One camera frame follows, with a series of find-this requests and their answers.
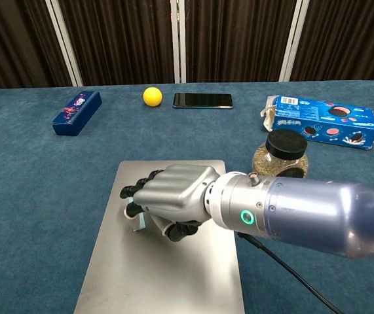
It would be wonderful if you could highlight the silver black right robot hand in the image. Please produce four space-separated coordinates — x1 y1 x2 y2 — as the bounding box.
119 164 222 243

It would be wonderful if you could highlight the light blue eraser strip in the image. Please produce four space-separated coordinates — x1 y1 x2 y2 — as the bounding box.
133 211 148 233

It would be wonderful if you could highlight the silver laptop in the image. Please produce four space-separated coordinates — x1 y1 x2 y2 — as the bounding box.
73 159 246 314

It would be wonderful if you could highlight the black smartphone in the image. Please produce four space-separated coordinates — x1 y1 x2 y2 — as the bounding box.
172 92 234 110

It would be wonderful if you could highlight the yellow ball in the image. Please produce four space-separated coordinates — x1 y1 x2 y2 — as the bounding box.
142 86 163 107

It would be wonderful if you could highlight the glass jar with black lid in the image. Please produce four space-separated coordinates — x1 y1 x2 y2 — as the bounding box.
251 128 309 180

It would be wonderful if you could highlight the dark blue rectangular box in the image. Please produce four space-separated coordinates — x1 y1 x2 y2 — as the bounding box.
52 90 103 137

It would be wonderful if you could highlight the dark brown curtain panel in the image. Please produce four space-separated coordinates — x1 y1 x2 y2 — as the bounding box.
0 0 73 93
57 0 176 87
184 0 297 84
290 0 374 82

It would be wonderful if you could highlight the blue Oreo cookie box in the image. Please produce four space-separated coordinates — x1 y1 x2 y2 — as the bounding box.
259 95 374 151

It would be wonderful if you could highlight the black cable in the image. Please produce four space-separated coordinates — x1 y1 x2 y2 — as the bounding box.
237 232 344 314

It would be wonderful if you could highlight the white partition frame post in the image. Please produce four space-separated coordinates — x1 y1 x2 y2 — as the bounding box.
170 0 187 84
278 0 306 82
45 0 84 87

